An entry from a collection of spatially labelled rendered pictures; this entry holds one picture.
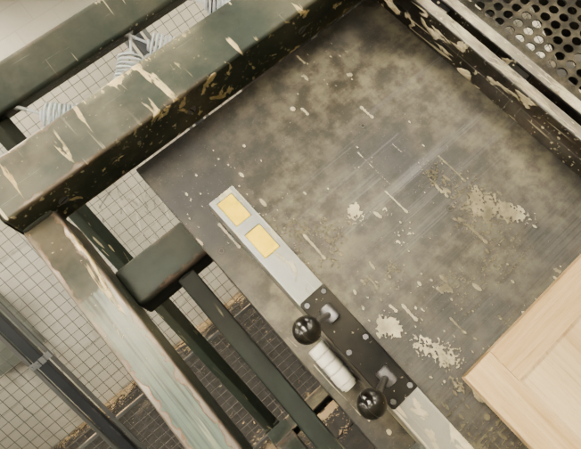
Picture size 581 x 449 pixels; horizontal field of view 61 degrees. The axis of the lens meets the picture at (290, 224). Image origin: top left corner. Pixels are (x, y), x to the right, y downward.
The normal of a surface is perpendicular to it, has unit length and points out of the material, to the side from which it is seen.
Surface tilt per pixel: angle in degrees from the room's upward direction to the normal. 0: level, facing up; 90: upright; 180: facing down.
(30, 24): 90
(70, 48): 90
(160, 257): 59
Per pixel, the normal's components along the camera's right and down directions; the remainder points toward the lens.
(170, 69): 0.01, -0.32
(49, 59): 0.35, 0.08
